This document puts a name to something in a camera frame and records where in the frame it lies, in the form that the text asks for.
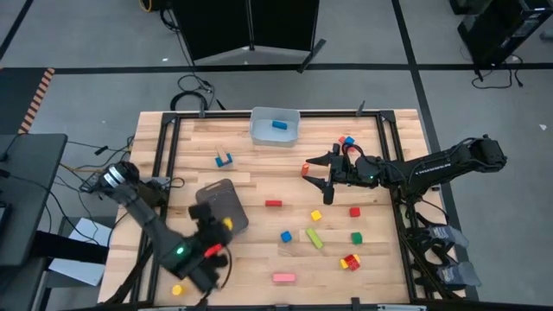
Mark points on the natural wood long block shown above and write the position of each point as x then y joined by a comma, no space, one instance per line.
222,152

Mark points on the blue toy brick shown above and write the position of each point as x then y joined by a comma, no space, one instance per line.
219,163

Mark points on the black aluminium table frame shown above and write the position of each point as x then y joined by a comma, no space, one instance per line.
173,147

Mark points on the green long block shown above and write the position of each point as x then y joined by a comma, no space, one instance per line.
314,238

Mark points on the pink long block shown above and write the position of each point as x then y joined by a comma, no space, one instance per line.
284,277

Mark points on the yellow cylinder block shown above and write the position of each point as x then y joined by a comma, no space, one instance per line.
177,289

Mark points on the dark grey plastic tray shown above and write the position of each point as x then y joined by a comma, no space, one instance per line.
222,198

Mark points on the black computer tower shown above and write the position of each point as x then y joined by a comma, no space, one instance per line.
497,30

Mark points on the black frame clamp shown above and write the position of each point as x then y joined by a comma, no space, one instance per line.
355,302

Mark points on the yellow cube block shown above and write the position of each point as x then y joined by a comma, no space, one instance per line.
227,223
316,215

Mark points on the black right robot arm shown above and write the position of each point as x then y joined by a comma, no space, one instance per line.
432,170

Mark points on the red cube block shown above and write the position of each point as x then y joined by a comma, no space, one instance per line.
354,211

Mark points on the black power strip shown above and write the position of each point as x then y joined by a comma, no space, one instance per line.
88,185

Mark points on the light grey plastic bin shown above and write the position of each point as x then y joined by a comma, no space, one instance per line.
263,138

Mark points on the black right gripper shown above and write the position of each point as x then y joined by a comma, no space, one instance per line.
354,170

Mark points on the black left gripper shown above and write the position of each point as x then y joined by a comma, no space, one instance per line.
203,255

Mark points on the blue long block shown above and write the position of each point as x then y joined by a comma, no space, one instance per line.
279,125

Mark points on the grey plastic bag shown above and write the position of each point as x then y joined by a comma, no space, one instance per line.
449,235
460,274

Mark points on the white paper sheets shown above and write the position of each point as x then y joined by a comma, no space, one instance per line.
82,268

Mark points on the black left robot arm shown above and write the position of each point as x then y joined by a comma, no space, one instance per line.
142,211

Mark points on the black side desk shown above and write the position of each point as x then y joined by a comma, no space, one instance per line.
30,194

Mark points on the orange-red long block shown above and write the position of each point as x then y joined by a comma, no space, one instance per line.
305,169

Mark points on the black room divider panel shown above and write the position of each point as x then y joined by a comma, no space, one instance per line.
242,26

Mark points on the green cube block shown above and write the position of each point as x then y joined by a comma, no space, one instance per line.
356,238

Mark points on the red and yellow brick stack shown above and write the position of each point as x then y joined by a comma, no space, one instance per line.
351,262

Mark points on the blue cube block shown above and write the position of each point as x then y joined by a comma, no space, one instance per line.
286,236
349,141

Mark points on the black floor mat striped edge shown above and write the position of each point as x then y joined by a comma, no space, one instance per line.
17,99

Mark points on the black frame post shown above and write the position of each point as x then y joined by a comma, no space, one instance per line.
360,108
201,109

